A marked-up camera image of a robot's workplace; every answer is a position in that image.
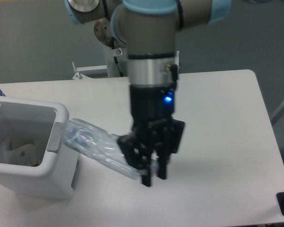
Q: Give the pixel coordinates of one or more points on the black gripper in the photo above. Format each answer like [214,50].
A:
[153,129]

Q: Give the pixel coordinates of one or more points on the clear plastic water bottle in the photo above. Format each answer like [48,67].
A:
[99,145]

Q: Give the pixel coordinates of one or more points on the white plastic wrapper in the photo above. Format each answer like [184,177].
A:
[17,152]

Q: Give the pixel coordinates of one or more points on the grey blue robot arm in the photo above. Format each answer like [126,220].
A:
[148,29]

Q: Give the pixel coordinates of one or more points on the white plastic trash can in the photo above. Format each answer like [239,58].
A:
[39,123]

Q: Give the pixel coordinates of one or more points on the white metal base frame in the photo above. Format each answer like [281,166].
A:
[97,72]

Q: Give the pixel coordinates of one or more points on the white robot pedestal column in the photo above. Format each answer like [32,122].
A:
[113,49]

